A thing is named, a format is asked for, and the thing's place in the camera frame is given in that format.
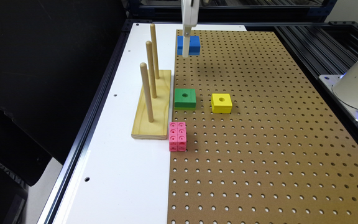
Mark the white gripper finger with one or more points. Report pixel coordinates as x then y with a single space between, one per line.
189 13

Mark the blue block with hole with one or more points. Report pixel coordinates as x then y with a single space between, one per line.
194 48

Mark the green block with hole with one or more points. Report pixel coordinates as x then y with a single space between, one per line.
184 99

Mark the yellow block with hole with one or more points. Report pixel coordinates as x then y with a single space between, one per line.
221 103

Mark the pink interlocking cube block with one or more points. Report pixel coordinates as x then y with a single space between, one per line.
177 136

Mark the rear wooden peg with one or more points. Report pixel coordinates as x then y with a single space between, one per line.
154 49

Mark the wooden peg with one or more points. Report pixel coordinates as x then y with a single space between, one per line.
154 49
150 59
146 86

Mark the middle wooden peg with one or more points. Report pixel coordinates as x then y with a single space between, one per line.
150 59

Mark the front wooden peg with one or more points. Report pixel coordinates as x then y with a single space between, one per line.
146 86

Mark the wooden peg stand base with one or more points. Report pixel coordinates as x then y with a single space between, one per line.
142 128

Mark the brown pegboard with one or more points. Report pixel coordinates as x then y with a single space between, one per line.
232 190

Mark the black curtain panel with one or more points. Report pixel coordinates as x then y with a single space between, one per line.
53 55

